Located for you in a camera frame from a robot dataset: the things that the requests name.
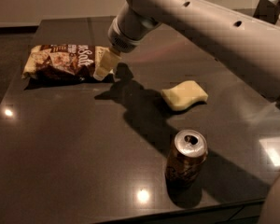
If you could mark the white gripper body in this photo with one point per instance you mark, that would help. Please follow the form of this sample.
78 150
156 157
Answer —
122 40

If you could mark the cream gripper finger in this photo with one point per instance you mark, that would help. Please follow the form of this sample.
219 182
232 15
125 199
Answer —
105 60

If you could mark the brown chip bag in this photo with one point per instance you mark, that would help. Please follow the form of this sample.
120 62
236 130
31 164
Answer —
66 62

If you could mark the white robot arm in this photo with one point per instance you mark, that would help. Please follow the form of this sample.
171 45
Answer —
242 123

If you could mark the orange soda can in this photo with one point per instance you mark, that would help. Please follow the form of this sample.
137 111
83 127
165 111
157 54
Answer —
187 155

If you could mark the yellow sponge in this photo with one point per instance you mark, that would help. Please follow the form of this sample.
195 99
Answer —
184 95

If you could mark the dark box in background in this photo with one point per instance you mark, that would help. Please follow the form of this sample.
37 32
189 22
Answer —
267 10

